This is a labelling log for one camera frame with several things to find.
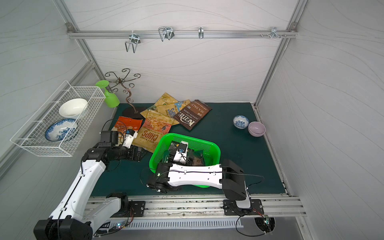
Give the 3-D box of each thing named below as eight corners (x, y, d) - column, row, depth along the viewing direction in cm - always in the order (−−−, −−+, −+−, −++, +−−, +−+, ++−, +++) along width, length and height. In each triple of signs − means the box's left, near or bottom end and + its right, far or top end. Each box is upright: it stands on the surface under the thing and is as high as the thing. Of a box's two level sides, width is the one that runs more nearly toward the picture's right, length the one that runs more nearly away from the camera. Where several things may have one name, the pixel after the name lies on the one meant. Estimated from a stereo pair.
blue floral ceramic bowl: (233, 129, 107) (235, 125, 104) (231, 119, 114) (232, 115, 110) (248, 129, 107) (250, 125, 104) (245, 119, 114) (247, 115, 110)
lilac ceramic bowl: (248, 138, 102) (251, 133, 98) (245, 126, 109) (247, 121, 104) (264, 138, 103) (267, 133, 98) (260, 126, 109) (263, 121, 104)
